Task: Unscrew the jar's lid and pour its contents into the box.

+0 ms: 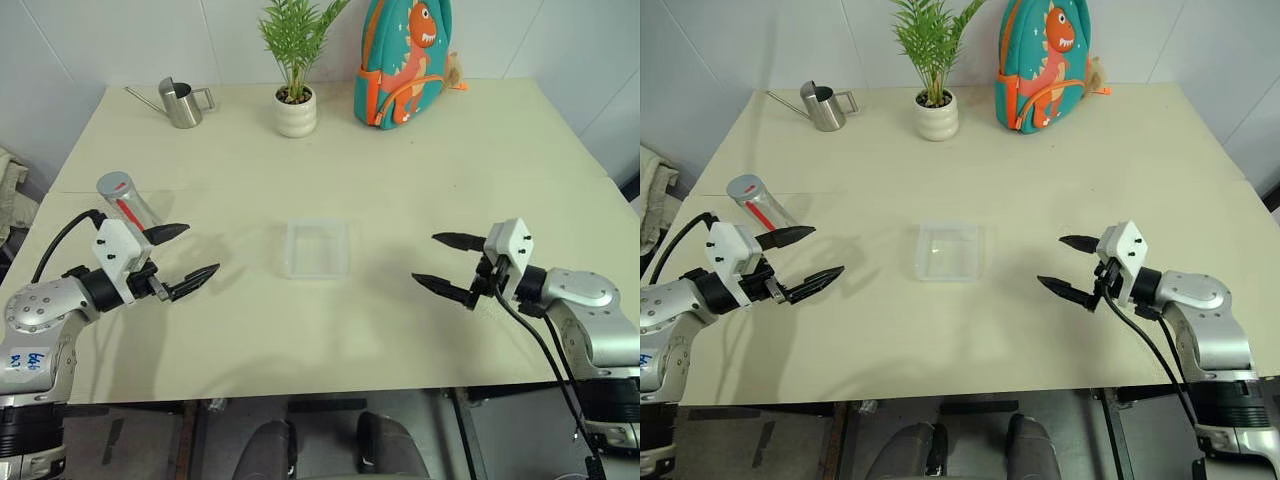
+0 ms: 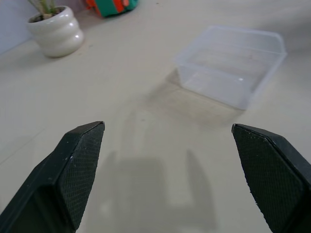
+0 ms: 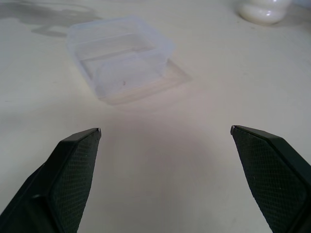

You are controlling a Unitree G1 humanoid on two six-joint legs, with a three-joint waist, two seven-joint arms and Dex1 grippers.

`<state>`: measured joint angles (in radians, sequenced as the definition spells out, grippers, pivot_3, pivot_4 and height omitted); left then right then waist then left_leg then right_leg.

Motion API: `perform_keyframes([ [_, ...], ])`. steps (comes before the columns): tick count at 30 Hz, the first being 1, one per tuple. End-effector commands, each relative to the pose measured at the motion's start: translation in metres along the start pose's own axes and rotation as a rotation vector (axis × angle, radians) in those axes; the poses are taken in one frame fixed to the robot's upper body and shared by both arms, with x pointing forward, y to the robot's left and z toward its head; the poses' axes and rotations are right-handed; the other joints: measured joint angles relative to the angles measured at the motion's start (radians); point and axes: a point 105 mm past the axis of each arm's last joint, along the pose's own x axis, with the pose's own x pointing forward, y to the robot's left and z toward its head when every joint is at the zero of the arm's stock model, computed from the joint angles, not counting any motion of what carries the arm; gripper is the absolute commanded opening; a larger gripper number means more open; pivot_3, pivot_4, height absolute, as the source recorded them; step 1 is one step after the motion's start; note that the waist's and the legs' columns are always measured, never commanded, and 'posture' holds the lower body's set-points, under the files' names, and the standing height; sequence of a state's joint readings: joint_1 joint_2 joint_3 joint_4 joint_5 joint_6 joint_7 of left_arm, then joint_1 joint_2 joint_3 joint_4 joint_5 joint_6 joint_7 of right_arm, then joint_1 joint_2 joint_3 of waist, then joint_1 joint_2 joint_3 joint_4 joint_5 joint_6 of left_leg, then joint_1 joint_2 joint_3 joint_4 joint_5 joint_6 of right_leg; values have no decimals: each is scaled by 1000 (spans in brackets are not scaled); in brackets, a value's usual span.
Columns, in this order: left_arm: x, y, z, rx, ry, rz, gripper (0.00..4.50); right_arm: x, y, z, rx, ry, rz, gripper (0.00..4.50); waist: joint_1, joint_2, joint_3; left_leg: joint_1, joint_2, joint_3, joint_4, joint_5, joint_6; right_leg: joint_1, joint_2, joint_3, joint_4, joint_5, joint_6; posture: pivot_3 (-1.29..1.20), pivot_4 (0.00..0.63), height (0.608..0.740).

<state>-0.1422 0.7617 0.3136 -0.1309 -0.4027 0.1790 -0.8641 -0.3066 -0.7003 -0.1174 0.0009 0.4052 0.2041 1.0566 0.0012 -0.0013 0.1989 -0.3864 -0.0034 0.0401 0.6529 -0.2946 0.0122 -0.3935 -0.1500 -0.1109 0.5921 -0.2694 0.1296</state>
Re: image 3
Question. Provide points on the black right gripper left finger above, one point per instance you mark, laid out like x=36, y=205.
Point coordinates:
x=65, y=184

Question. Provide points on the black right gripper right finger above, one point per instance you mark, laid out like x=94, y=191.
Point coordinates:
x=274, y=179

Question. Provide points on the clear square plastic container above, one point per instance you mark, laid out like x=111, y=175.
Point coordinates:
x=121, y=58

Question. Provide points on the white round object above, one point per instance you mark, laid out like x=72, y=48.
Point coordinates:
x=263, y=11

